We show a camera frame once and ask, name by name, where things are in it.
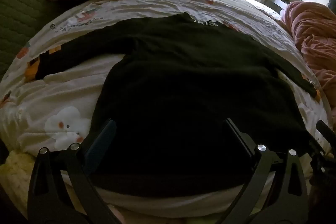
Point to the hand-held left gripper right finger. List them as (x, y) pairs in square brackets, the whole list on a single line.
[(236, 136)]

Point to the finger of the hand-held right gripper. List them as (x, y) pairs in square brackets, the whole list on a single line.
[(325, 129)]

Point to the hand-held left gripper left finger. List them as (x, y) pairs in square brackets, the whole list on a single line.
[(101, 145)]

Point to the black sweater with orange patches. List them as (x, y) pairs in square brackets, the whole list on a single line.
[(170, 82)]

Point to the white strawberry print quilt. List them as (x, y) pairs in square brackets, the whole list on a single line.
[(78, 87)]

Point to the pink blanket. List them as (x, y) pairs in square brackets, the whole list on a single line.
[(315, 37)]

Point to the black monitor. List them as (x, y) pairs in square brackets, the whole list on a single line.
[(332, 1)]

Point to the white desk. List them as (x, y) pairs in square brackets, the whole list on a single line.
[(275, 2)]

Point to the green quilted headboard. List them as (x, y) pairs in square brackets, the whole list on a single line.
[(21, 3)]

